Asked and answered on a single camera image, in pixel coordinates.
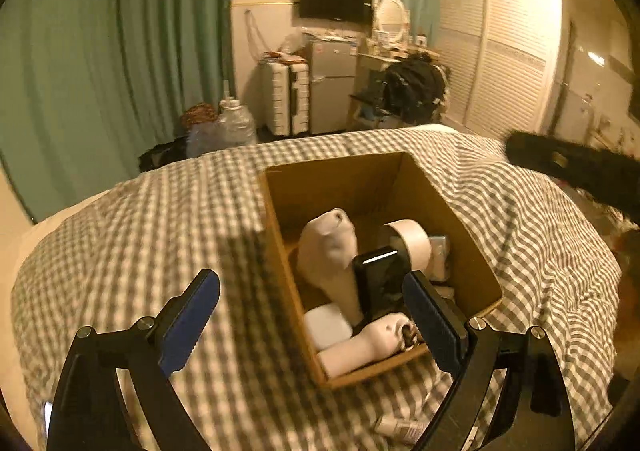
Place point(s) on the white square pad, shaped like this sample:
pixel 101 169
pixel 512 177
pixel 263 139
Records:
pixel 327 326

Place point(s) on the white oval mirror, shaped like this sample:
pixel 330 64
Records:
pixel 392 16

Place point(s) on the long white sock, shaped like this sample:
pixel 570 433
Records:
pixel 327 251

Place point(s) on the grey checked blanket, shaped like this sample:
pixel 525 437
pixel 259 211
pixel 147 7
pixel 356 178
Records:
pixel 150 231

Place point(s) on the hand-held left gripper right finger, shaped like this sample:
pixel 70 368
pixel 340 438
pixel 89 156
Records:
pixel 432 328

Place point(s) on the wooden chair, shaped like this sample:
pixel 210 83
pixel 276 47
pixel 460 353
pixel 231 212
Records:
pixel 362 111

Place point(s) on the black backpack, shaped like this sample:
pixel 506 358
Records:
pixel 415 86

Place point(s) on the brown patterned bag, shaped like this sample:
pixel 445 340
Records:
pixel 199 115

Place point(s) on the dark cloth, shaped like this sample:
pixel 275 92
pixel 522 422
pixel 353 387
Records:
pixel 160 156

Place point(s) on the silver small fridge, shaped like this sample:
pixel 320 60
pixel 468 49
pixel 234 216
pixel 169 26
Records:
pixel 330 86

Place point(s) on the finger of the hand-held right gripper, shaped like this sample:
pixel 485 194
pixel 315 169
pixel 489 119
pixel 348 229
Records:
pixel 575 166

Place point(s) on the white suitcase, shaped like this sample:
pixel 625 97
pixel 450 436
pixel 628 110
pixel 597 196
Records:
pixel 282 96

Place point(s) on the black smartphone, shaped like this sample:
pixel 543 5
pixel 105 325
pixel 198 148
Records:
pixel 380 286

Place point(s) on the clear water jug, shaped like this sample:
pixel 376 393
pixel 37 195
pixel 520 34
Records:
pixel 237 126

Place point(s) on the short white sock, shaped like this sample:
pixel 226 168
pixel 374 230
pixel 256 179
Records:
pixel 365 343

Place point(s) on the brown cardboard box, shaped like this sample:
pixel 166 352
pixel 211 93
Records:
pixel 350 181

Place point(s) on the small white bottle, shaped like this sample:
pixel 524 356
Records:
pixel 400 427

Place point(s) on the wooden dressing table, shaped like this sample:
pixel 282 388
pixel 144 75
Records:
pixel 372 63

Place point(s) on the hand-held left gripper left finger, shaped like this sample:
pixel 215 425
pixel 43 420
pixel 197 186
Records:
pixel 190 328

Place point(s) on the white slatted wardrobe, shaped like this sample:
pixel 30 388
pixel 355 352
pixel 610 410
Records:
pixel 500 51

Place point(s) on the white tape roll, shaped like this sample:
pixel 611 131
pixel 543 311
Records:
pixel 415 243

